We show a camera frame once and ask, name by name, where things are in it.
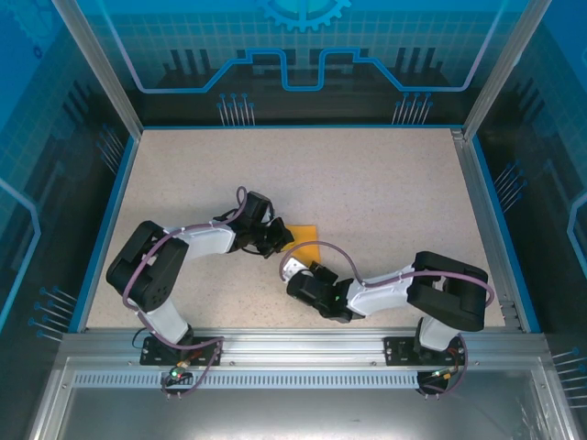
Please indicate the orange paper sheet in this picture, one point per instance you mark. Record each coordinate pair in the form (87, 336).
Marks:
(305, 234)

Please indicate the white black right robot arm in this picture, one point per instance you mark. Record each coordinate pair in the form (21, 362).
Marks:
(380, 298)

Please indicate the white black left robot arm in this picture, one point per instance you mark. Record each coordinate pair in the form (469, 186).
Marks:
(206, 240)

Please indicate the aluminium mounting beam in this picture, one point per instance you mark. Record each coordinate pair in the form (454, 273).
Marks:
(302, 348)

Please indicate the grey metal tray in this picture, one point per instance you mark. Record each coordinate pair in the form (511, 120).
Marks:
(293, 417)

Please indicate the connector with green light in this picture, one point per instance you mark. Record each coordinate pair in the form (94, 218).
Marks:
(179, 371)
(445, 373)

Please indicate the blue table edge strip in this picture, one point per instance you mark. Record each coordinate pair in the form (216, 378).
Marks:
(496, 206)
(109, 229)

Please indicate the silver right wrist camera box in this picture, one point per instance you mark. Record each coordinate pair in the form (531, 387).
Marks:
(291, 268)

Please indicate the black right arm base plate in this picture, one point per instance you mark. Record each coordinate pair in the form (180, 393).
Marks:
(399, 353)

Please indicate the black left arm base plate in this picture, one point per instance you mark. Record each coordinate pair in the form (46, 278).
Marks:
(156, 355)

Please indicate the aluminium side rail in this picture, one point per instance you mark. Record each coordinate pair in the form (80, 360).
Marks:
(484, 220)

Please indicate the aluminium frame post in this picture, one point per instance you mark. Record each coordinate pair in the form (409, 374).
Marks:
(499, 69)
(107, 69)

